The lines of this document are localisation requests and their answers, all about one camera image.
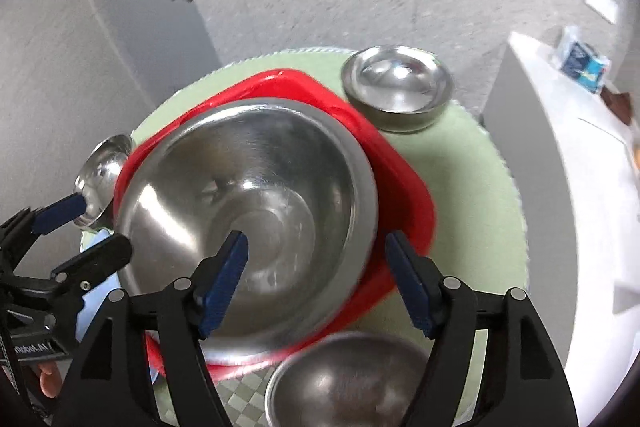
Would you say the dark red cloth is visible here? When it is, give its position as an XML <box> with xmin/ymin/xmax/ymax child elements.
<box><xmin>600</xmin><ymin>87</ymin><xmax>634</xmax><ymax>126</ymax></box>

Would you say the red plastic basin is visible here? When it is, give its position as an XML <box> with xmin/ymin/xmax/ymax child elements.
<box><xmin>114</xmin><ymin>68</ymin><xmax>436</xmax><ymax>379</ymax></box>

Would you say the large steel bowl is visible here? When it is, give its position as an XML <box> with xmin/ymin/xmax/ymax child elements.
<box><xmin>114</xmin><ymin>98</ymin><xmax>378</xmax><ymax>365</ymax></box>

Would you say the white sink counter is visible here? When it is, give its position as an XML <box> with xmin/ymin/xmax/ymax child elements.
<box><xmin>482</xmin><ymin>32</ymin><xmax>639</xmax><ymax>425</ymax></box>

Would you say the round table with tablecloth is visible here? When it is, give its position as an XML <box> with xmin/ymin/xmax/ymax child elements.
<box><xmin>79</xmin><ymin>45</ymin><xmax>532</xmax><ymax>427</ymax></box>

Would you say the blue white packet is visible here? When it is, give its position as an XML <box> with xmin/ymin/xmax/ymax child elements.
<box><xmin>549</xmin><ymin>26</ymin><xmax>611</xmax><ymax>94</ymax></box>

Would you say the person hand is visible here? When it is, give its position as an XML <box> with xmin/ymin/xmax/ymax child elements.
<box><xmin>38</xmin><ymin>361</ymin><xmax>63</xmax><ymax>399</ymax></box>

